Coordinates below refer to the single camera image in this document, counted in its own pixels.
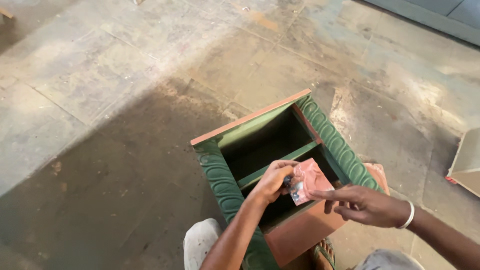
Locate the person's right hand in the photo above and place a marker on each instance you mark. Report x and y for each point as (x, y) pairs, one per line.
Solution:
(371, 206)

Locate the person's left hand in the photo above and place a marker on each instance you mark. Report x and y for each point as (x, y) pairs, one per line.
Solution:
(266, 183)

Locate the person's left fingers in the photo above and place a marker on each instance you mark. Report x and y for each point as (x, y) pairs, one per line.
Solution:
(283, 165)

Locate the small black screw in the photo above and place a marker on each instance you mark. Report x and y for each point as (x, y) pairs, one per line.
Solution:
(287, 182)

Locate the pink plastic packet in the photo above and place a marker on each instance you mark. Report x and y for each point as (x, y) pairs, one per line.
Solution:
(314, 179)

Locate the green carved wooden cabinet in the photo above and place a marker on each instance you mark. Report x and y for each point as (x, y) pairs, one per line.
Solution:
(222, 182)

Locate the green sandal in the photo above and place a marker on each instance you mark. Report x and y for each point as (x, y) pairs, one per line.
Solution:
(325, 255)

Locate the person's left trouser leg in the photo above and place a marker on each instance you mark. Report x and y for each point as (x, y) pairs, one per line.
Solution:
(200, 242)

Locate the person's trouser leg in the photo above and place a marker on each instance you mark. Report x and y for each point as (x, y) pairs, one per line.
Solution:
(388, 261)
(200, 242)

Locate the person's right trouser leg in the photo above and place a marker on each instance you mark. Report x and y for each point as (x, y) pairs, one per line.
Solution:
(388, 261)

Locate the pale wooden panel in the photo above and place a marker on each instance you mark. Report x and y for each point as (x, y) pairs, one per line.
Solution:
(467, 165)

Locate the grey-green furniture piece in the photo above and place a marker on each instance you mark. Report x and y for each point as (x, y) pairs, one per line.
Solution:
(435, 17)

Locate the wooden scrap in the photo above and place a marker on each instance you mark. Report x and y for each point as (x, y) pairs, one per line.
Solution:
(5, 13)

